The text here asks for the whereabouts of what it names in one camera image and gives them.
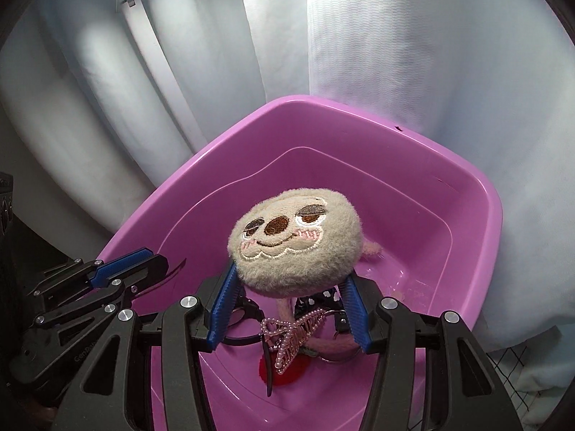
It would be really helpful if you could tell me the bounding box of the pearl hair claw clip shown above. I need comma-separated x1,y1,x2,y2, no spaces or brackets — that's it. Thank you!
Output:
260,309,326,375

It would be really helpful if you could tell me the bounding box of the pink strawberry plush headband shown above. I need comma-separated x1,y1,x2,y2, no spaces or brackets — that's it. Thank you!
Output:
257,297,363,388

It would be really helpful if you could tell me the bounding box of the beige sloth plush toy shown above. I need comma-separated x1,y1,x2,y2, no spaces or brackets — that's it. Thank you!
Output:
227,188,382,299

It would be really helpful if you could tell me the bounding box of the dark snap hair clip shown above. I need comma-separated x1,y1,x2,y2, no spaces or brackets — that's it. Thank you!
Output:
135,258,187,298

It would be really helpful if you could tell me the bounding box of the pink plastic storage bin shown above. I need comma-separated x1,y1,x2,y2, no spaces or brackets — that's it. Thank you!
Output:
101,96,519,430

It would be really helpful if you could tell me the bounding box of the white checked bed sheet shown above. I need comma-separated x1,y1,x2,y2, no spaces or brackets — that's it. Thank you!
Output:
488,343,574,430

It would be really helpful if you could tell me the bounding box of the white curtain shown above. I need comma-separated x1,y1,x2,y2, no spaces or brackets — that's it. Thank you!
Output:
1,0,574,355

